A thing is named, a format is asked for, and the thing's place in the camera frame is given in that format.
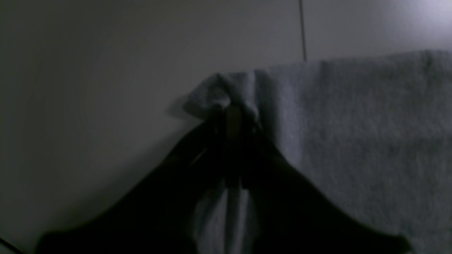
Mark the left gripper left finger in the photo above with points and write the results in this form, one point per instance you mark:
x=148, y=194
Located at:
x=155, y=216

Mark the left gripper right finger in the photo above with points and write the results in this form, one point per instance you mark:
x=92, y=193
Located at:
x=293, y=215

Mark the grey T-shirt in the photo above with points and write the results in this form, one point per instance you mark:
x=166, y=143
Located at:
x=373, y=134

